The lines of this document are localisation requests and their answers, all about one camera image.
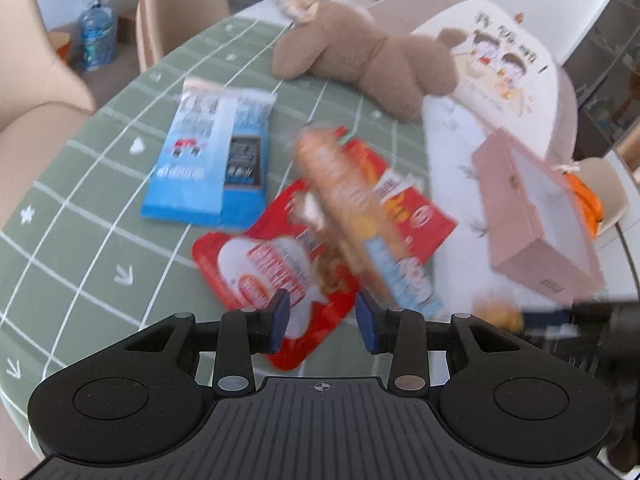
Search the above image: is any blue white snack packet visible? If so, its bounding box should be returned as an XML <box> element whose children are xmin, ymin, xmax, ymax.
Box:
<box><xmin>140</xmin><ymin>77</ymin><xmax>277</xmax><ymax>232</ymax></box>

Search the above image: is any brown plush toy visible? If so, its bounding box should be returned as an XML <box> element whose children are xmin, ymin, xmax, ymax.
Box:
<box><xmin>271</xmin><ymin>0</ymin><xmax>458</xmax><ymax>121</ymax></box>

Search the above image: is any long red snack packet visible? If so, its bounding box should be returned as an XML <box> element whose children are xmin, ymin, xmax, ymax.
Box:
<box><xmin>330</xmin><ymin>127</ymin><xmax>458</xmax><ymax>266</ymax></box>

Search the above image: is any tan snack packet blue end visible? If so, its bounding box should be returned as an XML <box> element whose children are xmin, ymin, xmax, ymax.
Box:
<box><xmin>292</xmin><ymin>127</ymin><xmax>446</xmax><ymax>318</ymax></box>

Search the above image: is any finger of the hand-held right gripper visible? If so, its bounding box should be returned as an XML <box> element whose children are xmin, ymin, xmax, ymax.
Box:
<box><xmin>520</xmin><ymin>309</ymin><xmax>576</xmax><ymax>328</ymax></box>

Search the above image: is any orange bag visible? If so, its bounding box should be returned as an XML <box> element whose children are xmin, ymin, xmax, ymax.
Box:
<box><xmin>562</xmin><ymin>170</ymin><xmax>602</xmax><ymax>239</ymax></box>

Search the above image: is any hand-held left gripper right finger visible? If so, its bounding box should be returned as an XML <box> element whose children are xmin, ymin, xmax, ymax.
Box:
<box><xmin>354</xmin><ymin>291</ymin><xmax>523</xmax><ymax>394</ymax></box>

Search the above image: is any white cartoon printed mat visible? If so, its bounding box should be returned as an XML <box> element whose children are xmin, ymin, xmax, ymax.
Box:
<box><xmin>412</xmin><ymin>0</ymin><xmax>616</xmax><ymax>341</ymax></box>

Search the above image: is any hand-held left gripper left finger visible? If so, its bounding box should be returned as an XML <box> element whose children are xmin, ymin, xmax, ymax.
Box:
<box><xmin>122</xmin><ymin>290</ymin><xmax>292</xmax><ymax>394</ymax></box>

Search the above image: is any yellow snack packet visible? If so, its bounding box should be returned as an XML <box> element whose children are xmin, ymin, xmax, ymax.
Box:
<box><xmin>472</xmin><ymin>292</ymin><xmax>526</xmax><ymax>333</ymax></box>

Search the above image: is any pink cardboard box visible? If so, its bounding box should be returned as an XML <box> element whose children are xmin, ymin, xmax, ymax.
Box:
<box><xmin>471</xmin><ymin>127</ymin><xmax>606</xmax><ymax>301</ymax></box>

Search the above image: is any green checked tablecloth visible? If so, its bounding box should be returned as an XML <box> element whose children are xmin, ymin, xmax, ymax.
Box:
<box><xmin>0</xmin><ymin>0</ymin><xmax>501</xmax><ymax>463</ymax></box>

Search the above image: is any blue water bottle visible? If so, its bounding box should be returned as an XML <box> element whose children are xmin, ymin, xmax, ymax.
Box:
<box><xmin>76</xmin><ymin>0</ymin><xmax>119</xmax><ymax>72</ymax></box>

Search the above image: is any dark glass cabinet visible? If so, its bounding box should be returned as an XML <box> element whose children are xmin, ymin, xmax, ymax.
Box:
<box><xmin>564</xmin><ymin>22</ymin><xmax>640</xmax><ymax>161</ymax></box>

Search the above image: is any red white snack pouch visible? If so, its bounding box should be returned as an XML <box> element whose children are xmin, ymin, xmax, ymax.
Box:
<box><xmin>192</xmin><ymin>180</ymin><xmax>361</xmax><ymax>372</ymax></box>

